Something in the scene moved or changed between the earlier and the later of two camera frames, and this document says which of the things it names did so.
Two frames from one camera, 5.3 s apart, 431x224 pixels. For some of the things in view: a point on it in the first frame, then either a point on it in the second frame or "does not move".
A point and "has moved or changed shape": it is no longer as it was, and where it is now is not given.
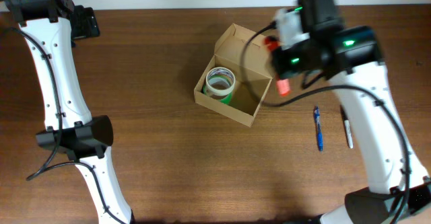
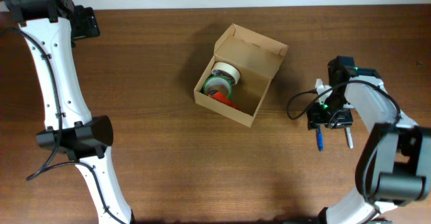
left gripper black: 88,25 does not move
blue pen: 320,137 does not move
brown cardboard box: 246,54 does not move
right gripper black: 279,58 to 315,116
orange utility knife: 283,85 to 218,95
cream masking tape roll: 220,81 has moved or changed shape
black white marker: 348,128 does not move
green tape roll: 226,98 to 219,83
